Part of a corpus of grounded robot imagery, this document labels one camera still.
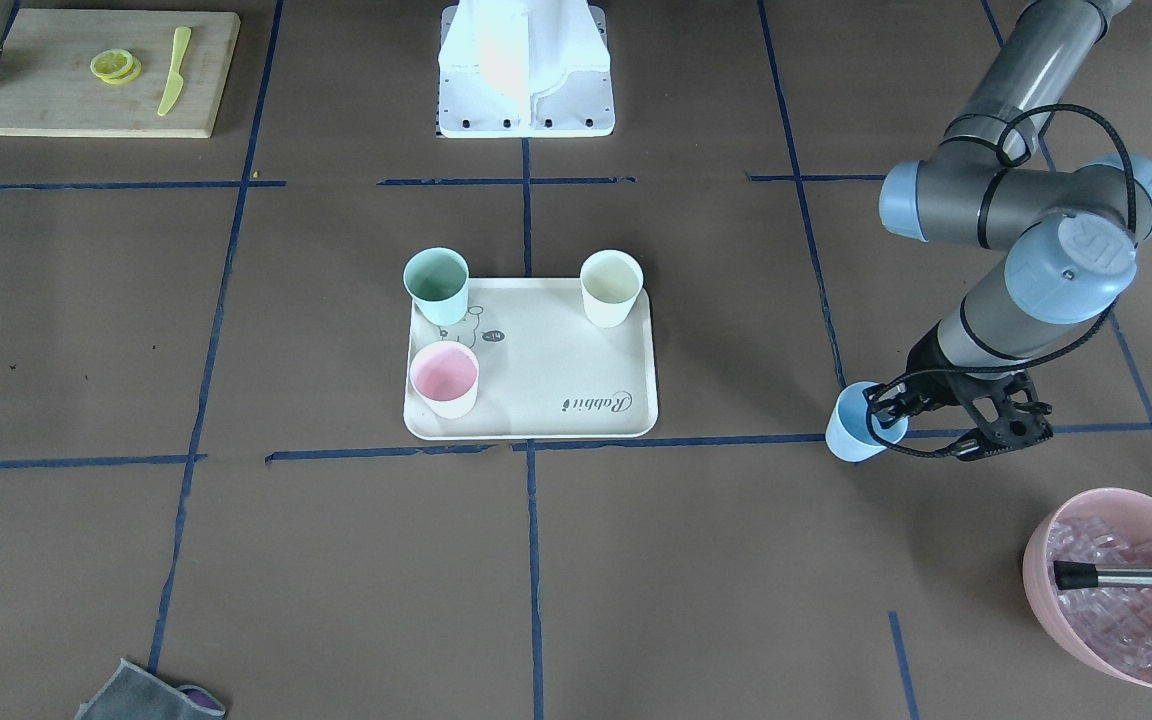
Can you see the green cup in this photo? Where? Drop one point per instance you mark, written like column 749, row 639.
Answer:
column 437, row 281

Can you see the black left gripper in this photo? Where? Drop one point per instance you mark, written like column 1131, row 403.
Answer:
column 929, row 374

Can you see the pink cup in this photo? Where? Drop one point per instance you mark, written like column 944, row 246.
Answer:
column 446, row 376

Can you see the blue cup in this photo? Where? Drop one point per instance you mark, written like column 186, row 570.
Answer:
column 850, row 430

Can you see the pink bowl with ice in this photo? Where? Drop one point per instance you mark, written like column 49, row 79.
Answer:
column 1107, row 628

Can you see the metal black-tipped tongs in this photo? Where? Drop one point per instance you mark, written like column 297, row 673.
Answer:
column 1072, row 576

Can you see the cream yellow cup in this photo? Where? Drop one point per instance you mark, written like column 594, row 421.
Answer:
column 610, row 281

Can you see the wooden cutting board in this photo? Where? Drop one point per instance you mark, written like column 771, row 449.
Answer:
column 47, row 89

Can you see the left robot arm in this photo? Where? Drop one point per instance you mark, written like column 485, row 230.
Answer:
column 1068, row 240

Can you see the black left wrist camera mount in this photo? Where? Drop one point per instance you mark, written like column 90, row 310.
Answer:
column 1006, row 412

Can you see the grey folded cloth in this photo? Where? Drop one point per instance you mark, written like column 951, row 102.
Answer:
column 133, row 693

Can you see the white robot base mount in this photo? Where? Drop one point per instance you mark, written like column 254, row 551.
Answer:
column 524, row 69

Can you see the yellow plastic knife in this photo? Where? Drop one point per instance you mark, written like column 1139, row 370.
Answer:
column 174, row 81

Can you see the lemon slices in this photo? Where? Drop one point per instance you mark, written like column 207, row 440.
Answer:
column 116, row 66

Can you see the cream rabbit tray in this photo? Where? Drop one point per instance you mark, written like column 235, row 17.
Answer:
column 546, row 371

